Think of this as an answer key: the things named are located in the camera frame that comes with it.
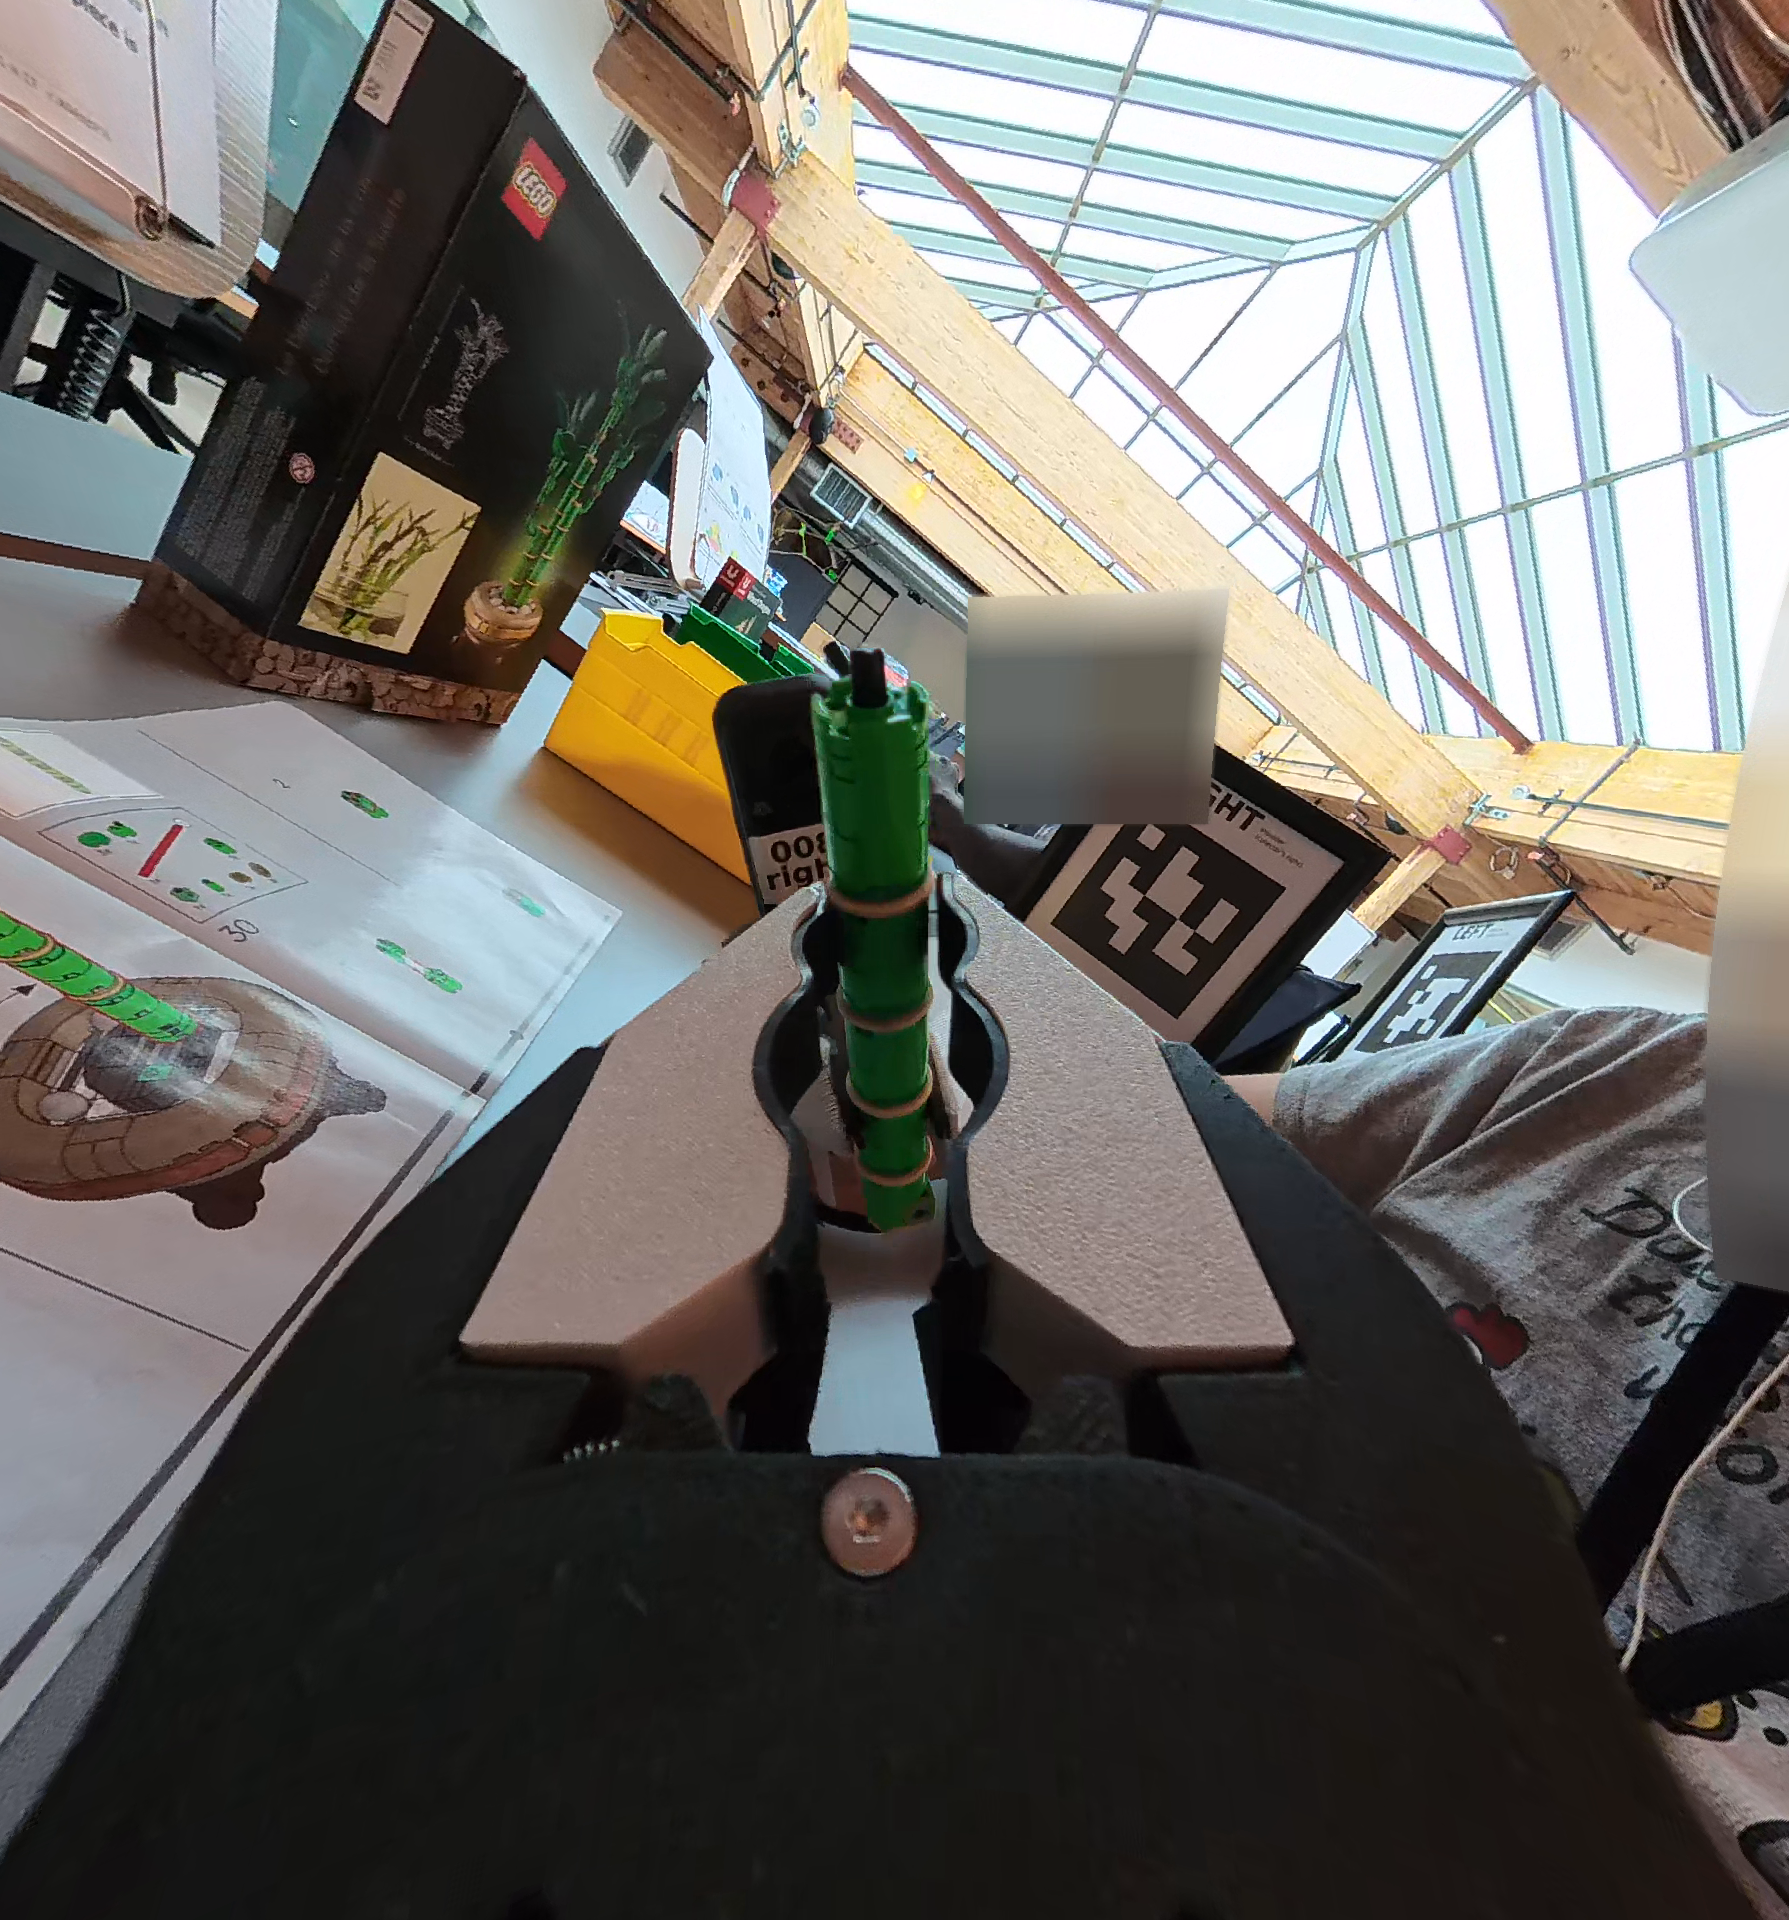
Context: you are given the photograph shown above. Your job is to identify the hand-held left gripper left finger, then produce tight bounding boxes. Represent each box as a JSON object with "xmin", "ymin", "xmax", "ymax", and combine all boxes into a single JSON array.
[{"xmin": 461, "ymin": 885, "xmax": 844, "ymax": 1456}]

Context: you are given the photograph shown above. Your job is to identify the red ceiling pipe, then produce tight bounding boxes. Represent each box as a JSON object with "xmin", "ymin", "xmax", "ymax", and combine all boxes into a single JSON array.
[{"xmin": 844, "ymin": 70, "xmax": 1537, "ymax": 754}]

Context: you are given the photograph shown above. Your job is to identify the dark bamboo set box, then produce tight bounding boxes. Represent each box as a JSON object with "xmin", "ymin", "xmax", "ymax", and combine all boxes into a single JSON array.
[{"xmin": 136, "ymin": 0, "xmax": 716, "ymax": 729}]

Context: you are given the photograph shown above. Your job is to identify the green brick bamboo stalk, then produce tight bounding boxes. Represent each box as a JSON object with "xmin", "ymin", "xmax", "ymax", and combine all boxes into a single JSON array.
[{"xmin": 811, "ymin": 648, "xmax": 936, "ymax": 1235}]

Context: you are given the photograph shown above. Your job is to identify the white hanging device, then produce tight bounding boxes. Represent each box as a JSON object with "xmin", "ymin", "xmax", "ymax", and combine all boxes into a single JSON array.
[{"xmin": 1629, "ymin": 103, "xmax": 1789, "ymax": 421}]

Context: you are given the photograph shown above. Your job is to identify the yellow plastic bin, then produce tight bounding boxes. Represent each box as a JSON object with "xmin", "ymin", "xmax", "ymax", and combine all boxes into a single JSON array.
[{"xmin": 546, "ymin": 608, "xmax": 765, "ymax": 892}]

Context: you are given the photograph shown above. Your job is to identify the framed marker sign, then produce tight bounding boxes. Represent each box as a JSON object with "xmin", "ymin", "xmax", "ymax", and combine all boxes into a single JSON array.
[
  {"xmin": 1005, "ymin": 751, "xmax": 1393, "ymax": 1070},
  {"xmin": 1335, "ymin": 892, "xmax": 1580, "ymax": 1058}
]

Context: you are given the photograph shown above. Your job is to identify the white cable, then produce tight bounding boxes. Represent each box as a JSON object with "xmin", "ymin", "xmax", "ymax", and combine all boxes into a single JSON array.
[{"xmin": 1614, "ymin": 1186, "xmax": 1789, "ymax": 1668}]

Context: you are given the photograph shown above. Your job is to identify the open instruction booklet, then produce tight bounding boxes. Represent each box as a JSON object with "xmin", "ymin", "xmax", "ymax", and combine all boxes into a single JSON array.
[{"xmin": 0, "ymin": 700, "xmax": 623, "ymax": 1791}]

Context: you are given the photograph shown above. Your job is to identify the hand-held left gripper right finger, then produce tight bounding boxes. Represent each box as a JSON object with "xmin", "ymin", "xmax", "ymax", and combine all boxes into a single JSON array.
[{"xmin": 913, "ymin": 878, "xmax": 1298, "ymax": 1456}]

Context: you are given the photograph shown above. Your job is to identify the grey desk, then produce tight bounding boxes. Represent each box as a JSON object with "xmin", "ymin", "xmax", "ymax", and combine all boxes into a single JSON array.
[{"xmin": 0, "ymin": 366, "xmax": 746, "ymax": 1920}]

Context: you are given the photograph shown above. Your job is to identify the green plastic bin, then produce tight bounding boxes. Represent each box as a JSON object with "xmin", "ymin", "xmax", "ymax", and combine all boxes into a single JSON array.
[{"xmin": 671, "ymin": 604, "xmax": 823, "ymax": 687}]

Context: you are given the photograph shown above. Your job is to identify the white instruction board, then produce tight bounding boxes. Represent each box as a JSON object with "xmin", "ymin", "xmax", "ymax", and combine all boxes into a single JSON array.
[{"xmin": 671, "ymin": 349, "xmax": 776, "ymax": 592}]

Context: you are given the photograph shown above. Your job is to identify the large white poster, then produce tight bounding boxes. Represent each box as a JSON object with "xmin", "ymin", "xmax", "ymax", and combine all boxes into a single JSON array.
[{"xmin": 0, "ymin": 0, "xmax": 283, "ymax": 305}]

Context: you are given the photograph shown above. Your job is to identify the black strap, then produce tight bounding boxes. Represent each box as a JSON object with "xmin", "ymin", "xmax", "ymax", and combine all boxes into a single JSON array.
[{"xmin": 1575, "ymin": 1290, "xmax": 1789, "ymax": 1714}]

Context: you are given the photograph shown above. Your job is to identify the black table frame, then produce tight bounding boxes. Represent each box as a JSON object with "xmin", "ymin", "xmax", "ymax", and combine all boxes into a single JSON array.
[{"xmin": 0, "ymin": 166, "xmax": 256, "ymax": 451}]

